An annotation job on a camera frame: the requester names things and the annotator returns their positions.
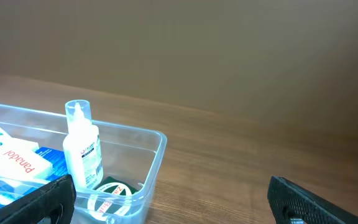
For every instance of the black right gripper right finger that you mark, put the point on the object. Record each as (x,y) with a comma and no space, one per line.
(291,203)

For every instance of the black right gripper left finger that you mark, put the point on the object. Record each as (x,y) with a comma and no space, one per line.
(54,200)

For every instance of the white dropper bottle clear cap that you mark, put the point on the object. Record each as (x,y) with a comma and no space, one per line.
(82,146)

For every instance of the green balm box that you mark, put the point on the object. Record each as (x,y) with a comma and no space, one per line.
(101,205)

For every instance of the blue VapoDrops box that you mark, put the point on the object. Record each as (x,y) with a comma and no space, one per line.
(14,187)

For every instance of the white Panadol caplets box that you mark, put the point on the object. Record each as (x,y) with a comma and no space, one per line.
(19,157)

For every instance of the clear plastic container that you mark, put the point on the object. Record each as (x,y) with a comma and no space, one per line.
(129,154)

